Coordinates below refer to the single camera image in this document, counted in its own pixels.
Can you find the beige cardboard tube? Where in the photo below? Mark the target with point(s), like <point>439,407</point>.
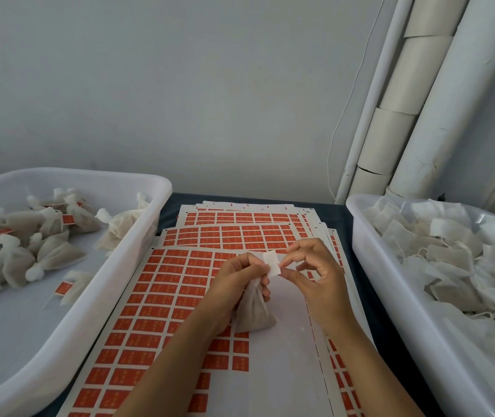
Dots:
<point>386,141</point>
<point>367,182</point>
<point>436,15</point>
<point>414,75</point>

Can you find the person's right hand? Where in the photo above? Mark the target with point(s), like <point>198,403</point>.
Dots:
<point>325,295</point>

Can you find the pile of tied filled sachets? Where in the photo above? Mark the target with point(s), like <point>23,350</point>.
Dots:
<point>50,251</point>

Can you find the person's left hand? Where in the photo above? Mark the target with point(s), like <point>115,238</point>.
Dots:
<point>221,295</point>

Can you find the thick white wrapped pipe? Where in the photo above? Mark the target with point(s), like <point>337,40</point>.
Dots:
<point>451,99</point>

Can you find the stack of orange sticker sheets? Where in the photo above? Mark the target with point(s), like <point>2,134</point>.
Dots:
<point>160,317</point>

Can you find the white mesh sachet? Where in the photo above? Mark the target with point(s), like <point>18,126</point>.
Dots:
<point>254,314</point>

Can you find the dark blue table cover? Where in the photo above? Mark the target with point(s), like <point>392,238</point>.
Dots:
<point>338,219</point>

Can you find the white plastic bin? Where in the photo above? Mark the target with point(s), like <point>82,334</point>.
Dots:
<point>408,308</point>
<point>8,343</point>

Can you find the small white paper tag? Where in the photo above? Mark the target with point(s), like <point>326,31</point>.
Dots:
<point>272,264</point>

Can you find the thin white pipe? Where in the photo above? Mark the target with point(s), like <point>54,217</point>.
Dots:
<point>375,95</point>

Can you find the person's right forearm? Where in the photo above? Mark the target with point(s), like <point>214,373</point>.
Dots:
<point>369,369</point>

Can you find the person's right thumb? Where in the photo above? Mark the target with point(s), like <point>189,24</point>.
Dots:
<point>296,283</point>

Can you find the person's left thumb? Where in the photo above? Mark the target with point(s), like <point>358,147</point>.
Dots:
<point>247,262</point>

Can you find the pile of empty white sachets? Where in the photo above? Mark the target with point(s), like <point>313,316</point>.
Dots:
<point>460,256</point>

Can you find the person's left forearm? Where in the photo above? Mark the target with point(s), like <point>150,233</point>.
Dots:
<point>178,369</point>

